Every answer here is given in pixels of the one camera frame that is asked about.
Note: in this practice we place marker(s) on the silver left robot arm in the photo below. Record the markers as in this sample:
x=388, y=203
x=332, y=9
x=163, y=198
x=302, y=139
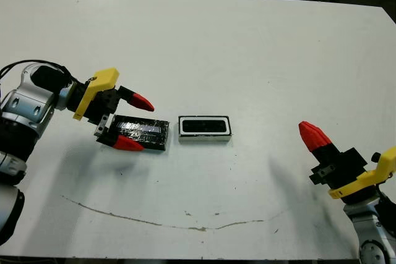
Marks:
x=21, y=115

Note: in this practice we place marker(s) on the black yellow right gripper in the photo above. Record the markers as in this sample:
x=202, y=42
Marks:
x=343, y=171

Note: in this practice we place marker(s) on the black phone-like camera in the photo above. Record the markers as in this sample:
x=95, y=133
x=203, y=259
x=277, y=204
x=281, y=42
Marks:
x=204, y=125

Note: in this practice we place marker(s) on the black foil-wrapped box lid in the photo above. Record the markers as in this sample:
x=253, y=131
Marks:
x=145, y=131

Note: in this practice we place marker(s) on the white camera box base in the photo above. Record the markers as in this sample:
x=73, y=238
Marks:
x=204, y=138

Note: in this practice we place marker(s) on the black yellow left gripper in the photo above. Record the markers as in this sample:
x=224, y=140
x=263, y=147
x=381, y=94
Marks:
x=102, y=100

